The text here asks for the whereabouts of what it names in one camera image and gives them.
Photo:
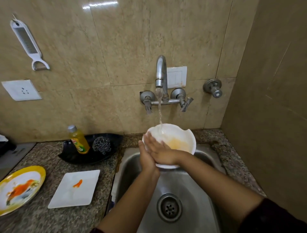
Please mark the person's left hand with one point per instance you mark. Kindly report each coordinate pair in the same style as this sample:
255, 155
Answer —
146, 163

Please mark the person's right hand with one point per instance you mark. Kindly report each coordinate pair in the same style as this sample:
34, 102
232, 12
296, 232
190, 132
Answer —
165, 153

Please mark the person's right fingers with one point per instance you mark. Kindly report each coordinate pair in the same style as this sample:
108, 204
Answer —
152, 144

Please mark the person's left fingers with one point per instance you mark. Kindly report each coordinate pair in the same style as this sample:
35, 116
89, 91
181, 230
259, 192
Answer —
142, 150

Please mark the white bowl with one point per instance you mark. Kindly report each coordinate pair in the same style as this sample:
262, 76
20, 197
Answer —
183, 138

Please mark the person's right forearm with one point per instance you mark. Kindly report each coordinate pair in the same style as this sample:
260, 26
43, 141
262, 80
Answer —
215, 182

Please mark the person's left forearm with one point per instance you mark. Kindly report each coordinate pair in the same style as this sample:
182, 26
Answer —
134, 204

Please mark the steel wool scrubber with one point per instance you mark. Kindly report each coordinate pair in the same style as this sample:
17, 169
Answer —
102, 145

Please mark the black oval tray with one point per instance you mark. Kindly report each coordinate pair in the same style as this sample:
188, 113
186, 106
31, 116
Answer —
79, 158

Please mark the yellow dish soap bottle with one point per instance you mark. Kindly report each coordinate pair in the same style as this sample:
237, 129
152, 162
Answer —
79, 141

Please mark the steel sink basin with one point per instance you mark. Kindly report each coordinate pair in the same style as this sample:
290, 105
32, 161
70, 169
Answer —
194, 192

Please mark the metal sink drain strainer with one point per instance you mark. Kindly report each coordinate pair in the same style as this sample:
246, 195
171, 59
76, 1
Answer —
169, 207

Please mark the white square plate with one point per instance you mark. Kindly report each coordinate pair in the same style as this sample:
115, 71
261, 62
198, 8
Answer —
72, 192

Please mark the yellow-rimmed round plate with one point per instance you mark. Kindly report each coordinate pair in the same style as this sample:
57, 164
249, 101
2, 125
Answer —
21, 189

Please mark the grey stove top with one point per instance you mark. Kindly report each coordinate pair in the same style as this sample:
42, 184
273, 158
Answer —
14, 160

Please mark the white hanging peeler grater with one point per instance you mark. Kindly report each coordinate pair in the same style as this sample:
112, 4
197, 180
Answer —
26, 40

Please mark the white switch plate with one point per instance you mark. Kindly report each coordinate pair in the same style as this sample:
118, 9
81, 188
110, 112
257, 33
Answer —
178, 76

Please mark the metal wall faucet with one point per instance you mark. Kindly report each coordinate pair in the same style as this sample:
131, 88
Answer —
161, 69

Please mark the metal wall valve knob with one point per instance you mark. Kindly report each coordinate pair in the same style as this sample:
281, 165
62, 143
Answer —
212, 87

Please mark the white wall socket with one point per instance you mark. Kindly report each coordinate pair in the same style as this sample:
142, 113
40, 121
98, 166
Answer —
21, 90

